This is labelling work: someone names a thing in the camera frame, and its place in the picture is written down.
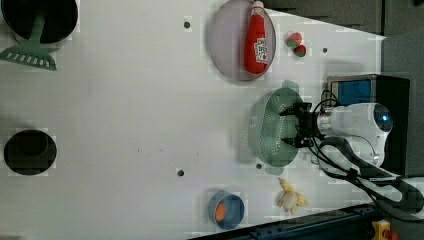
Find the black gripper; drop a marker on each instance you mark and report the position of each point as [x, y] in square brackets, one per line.
[307, 127]

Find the green plastic strainer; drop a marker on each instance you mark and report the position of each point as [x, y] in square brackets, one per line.
[267, 128]

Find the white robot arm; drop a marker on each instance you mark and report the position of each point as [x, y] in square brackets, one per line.
[349, 143]

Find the whole red strawberry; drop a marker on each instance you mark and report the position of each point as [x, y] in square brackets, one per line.
[300, 51]

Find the peeled banana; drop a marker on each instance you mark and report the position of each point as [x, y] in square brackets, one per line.
[291, 200]

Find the red strawberry half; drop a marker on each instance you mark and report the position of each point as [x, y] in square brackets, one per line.
[294, 40]

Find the red ketchup bottle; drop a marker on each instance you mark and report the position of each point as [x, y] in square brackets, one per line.
[256, 49]

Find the black toaster oven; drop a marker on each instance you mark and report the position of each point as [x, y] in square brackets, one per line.
[391, 92]

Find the blue bowl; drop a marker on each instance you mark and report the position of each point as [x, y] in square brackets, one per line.
[235, 209]

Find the grey oval plate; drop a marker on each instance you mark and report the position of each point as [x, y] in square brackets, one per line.
[226, 37]

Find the orange ball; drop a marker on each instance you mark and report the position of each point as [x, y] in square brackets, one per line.
[220, 212]

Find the black utensil cup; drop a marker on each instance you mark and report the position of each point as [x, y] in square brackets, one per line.
[60, 19]

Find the green spatula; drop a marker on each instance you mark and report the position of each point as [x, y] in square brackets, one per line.
[30, 52]

